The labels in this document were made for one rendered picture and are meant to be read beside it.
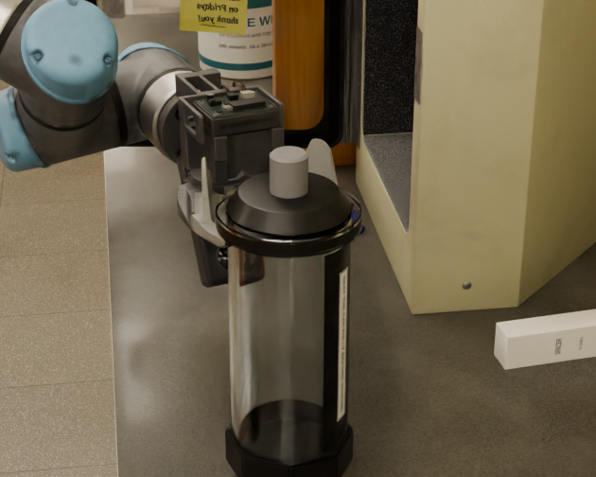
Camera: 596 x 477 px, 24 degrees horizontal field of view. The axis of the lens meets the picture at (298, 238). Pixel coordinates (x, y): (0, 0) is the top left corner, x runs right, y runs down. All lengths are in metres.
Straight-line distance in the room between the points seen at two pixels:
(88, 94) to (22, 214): 2.68
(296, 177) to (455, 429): 0.34
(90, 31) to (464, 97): 0.38
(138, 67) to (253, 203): 0.30
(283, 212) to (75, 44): 0.23
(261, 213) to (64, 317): 2.32
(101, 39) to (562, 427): 0.52
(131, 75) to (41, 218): 2.52
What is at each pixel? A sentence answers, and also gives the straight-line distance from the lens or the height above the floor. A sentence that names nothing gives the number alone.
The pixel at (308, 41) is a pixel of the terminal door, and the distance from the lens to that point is 1.59.
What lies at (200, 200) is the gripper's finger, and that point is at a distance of 1.07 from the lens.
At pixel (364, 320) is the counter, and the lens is 1.38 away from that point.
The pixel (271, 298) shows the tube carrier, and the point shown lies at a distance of 1.00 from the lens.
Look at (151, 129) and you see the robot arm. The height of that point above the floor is 1.19.
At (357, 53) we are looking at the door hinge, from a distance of 1.60.
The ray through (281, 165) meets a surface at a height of 1.24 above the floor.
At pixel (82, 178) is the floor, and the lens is 3.96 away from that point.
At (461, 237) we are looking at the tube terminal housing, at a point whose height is 1.03.
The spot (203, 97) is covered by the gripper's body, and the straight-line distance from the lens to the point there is 1.11.
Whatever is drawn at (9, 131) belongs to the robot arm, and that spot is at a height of 1.18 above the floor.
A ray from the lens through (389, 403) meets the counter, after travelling 1.26.
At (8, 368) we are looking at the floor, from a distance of 3.11.
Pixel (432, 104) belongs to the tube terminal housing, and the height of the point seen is 1.17.
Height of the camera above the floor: 1.64
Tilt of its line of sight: 27 degrees down
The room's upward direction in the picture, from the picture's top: straight up
